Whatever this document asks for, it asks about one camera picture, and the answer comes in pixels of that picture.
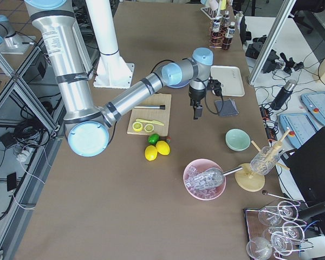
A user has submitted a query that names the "metal ice scoop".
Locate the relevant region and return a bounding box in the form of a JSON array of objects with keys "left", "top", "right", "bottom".
[{"left": 188, "top": 166, "right": 243, "bottom": 190}]

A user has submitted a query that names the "grey folded cloth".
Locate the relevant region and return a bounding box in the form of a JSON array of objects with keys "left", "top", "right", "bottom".
[{"left": 214, "top": 99, "right": 239, "bottom": 117}]

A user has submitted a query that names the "yellow plastic knife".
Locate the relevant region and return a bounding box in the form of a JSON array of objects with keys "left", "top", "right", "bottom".
[{"left": 136, "top": 118, "right": 165, "bottom": 126}]

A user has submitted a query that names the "upper lemon slice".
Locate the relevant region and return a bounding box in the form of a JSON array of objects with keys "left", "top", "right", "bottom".
[{"left": 144, "top": 123, "right": 154, "bottom": 133}]

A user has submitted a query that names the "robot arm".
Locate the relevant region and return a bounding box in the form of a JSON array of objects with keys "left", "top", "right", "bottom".
[{"left": 25, "top": 1, "right": 213, "bottom": 157}]

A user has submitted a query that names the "teach pendant near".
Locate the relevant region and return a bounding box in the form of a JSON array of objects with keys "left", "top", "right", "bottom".
[{"left": 278, "top": 113, "right": 320, "bottom": 148}]

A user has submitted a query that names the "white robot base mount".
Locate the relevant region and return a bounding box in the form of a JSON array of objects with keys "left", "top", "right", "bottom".
[{"left": 86, "top": 0, "right": 134, "bottom": 89}]

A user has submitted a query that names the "lemon slice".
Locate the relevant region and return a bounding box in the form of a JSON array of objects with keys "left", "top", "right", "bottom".
[
  {"left": 132, "top": 121, "right": 143, "bottom": 132},
  {"left": 144, "top": 123, "right": 154, "bottom": 133}
]

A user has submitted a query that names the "blue round plate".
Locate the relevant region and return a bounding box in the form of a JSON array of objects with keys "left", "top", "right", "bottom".
[{"left": 168, "top": 81, "right": 189, "bottom": 89}]

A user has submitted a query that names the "lower whole lemon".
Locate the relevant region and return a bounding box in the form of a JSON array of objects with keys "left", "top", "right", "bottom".
[{"left": 145, "top": 145, "right": 158, "bottom": 161}]

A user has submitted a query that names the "lower lemon slice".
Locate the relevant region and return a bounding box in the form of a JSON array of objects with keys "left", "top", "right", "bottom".
[{"left": 132, "top": 121, "right": 143, "bottom": 132}]

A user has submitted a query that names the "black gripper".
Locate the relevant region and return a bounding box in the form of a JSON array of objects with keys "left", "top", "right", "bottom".
[{"left": 188, "top": 86, "right": 206, "bottom": 120}]

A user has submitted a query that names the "teach pendant far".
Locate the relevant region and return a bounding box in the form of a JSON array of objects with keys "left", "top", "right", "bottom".
[{"left": 301, "top": 92, "right": 325, "bottom": 126}]

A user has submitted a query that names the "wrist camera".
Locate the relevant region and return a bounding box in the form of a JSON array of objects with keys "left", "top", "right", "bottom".
[{"left": 208, "top": 79, "right": 222, "bottom": 96}]

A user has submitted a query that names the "whole lemon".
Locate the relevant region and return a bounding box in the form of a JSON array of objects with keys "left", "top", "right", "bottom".
[
  {"left": 145, "top": 145, "right": 158, "bottom": 161},
  {"left": 155, "top": 140, "right": 171, "bottom": 155}
]

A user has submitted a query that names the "glassware tray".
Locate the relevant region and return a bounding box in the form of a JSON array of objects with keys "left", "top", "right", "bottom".
[{"left": 244, "top": 200, "right": 314, "bottom": 259}]

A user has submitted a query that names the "tea bottle front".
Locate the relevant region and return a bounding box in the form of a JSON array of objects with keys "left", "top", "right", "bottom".
[{"left": 222, "top": 22, "right": 236, "bottom": 50}]

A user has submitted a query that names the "tea bottle back left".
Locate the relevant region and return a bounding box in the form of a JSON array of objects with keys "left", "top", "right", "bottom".
[{"left": 222, "top": 10, "right": 230, "bottom": 33}]

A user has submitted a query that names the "copper wire bottle rack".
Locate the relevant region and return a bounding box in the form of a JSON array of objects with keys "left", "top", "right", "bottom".
[{"left": 209, "top": 17, "right": 235, "bottom": 50}]

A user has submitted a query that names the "green lime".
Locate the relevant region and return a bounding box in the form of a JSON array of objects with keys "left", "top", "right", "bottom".
[{"left": 148, "top": 133, "right": 160, "bottom": 145}]

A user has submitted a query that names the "glass cup on stand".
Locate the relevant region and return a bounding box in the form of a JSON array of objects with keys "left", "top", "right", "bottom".
[{"left": 250, "top": 146, "right": 283, "bottom": 176}]

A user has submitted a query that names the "teach pendant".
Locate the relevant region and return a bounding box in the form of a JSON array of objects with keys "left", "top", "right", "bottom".
[
  {"left": 278, "top": 113, "right": 320, "bottom": 148},
  {"left": 301, "top": 92, "right": 325, "bottom": 126}
]

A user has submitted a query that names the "pink bowl of ice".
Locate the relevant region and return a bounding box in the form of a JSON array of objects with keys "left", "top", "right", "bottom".
[{"left": 183, "top": 159, "right": 226, "bottom": 200}]

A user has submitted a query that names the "steel muddler black tip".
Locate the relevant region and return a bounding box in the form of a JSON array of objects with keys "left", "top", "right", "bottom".
[{"left": 134, "top": 105, "right": 166, "bottom": 110}]

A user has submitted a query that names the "tea bottle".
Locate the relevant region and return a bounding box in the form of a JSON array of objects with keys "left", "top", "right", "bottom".
[
  {"left": 222, "top": 22, "right": 236, "bottom": 50},
  {"left": 222, "top": 10, "right": 230, "bottom": 33},
  {"left": 210, "top": 16, "right": 222, "bottom": 47}
]

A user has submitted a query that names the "tea bottle back right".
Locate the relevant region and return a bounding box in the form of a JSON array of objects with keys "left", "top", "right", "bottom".
[{"left": 210, "top": 16, "right": 222, "bottom": 47}]

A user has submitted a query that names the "wooden cutting board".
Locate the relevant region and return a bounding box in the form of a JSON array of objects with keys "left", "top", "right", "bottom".
[{"left": 127, "top": 94, "right": 172, "bottom": 137}]

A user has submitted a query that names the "mint green bowl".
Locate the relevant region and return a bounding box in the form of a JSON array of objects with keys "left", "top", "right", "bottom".
[{"left": 225, "top": 128, "right": 251, "bottom": 152}]

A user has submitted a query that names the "cream rabbit tray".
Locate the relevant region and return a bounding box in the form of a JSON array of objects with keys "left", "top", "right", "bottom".
[{"left": 211, "top": 66, "right": 245, "bottom": 97}]

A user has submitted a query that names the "black laptop monitor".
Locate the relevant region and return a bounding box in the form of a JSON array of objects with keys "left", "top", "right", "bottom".
[{"left": 281, "top": 127, "right": 325, "bottom": 203}]

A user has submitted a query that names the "wooden cup stand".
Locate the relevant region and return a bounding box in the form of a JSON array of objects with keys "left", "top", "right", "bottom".
[{"left": 235, "top": 128, "right": 290, "bottom": 192}]

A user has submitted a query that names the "black thermos bottle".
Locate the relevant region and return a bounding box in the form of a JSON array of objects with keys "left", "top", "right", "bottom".
[{"left": 270, "top": 79, "right": 297, "bottom": 111}]

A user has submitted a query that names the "upper whole lemon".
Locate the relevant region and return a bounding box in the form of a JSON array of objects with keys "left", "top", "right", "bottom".
[{"left": 155, "top": 140, "right": 171, "bottom": 155}]

